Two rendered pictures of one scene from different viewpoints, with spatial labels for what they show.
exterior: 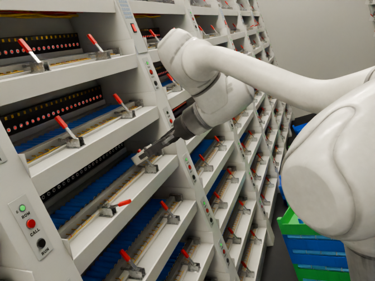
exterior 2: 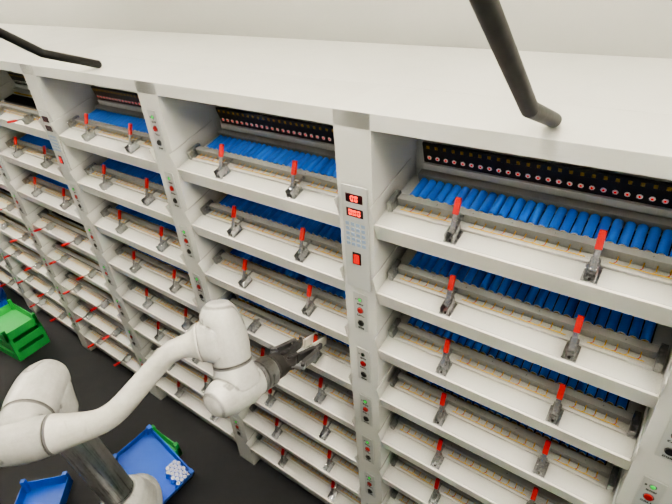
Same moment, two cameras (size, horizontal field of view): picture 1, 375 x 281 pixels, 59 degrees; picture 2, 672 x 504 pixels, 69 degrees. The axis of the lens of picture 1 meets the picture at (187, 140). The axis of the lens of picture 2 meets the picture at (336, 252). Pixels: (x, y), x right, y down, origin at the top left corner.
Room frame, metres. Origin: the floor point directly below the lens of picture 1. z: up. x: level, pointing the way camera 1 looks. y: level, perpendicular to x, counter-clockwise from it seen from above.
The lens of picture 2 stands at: (1.41, -0.94, 2.02)
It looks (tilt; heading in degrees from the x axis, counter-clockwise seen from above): 32 degrees down; 103
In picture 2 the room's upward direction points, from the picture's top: 5 degrees counter-clockwise
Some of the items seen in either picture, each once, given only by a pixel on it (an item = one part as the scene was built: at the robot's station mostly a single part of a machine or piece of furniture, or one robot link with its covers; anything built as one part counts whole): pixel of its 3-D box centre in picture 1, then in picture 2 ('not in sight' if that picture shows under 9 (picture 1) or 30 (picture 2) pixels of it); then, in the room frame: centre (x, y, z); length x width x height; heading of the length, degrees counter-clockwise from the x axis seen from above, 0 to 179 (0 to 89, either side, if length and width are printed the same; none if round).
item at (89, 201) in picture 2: not in sight; (123, 255); (0.02, 0.72, 0.86); 0.20 x 0.09 x 1.73; 65
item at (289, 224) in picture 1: (317, 214); not in sight; (1.37, -0.42, 0.36); 0.30 x 0.20 x 0.08; 49
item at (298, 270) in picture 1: (332, 259); not in sight; (1.37, -0.42, 0.12); 0.30 x 0.20 x 0.08; 49
